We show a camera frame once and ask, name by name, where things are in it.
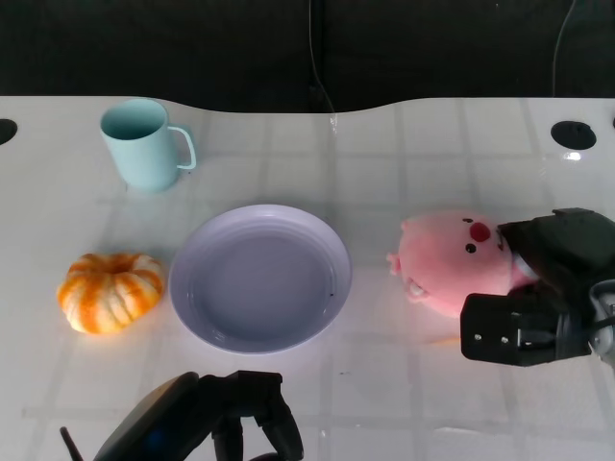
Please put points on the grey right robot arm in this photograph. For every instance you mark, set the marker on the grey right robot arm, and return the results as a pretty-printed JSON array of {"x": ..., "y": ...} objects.
[{"x": 606, "y": 326}]

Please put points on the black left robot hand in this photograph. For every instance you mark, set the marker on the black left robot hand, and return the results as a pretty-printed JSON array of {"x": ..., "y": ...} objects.
[{"x": 192, "y": 422}]

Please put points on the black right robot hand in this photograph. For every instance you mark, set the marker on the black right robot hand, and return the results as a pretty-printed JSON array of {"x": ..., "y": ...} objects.
[{"x": 552, "y": 249}]

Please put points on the black cloth backdrop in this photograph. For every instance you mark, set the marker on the black cloth backdrop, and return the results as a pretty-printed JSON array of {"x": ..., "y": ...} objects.
[{"x": 192, "y": 48}]

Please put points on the lavender round plate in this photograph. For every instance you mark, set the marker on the lavender round plate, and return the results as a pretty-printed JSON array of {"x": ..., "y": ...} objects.
[{"x": 259, "y": 283}]

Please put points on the black table grommet hole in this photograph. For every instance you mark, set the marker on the black table grommet hole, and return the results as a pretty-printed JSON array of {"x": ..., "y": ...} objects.
[
  {"x": 573, "y": 134},
  {"x": 6, "y": 130}
]

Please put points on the orange white striped pumpkin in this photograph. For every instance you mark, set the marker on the orange white striped pumpkin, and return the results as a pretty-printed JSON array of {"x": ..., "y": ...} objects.
[{"x": 110, "y": 293}]

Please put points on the black thin rod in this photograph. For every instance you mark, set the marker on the black thin rod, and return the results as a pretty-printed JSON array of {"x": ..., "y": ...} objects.
[{"x": 71, "y": 444}]

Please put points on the pink plush pig doll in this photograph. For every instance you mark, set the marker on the pink plush pig doll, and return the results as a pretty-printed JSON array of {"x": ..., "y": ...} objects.
[{"x": 442, "y": 259}]

